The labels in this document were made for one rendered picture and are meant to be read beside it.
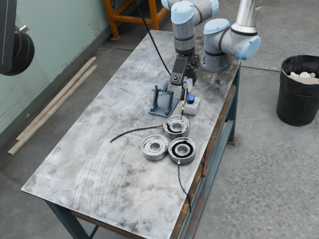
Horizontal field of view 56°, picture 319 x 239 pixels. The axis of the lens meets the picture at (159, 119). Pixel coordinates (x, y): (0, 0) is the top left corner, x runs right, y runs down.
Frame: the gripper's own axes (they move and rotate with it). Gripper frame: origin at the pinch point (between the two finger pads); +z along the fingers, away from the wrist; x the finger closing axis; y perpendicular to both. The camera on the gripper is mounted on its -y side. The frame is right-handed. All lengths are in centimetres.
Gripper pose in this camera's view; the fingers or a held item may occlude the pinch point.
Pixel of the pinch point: (185, 91)
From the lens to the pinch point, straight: 122.9
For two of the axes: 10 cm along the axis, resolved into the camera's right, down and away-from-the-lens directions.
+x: -8.9, -2.4, 3.8
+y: 4.3, -6.8, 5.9
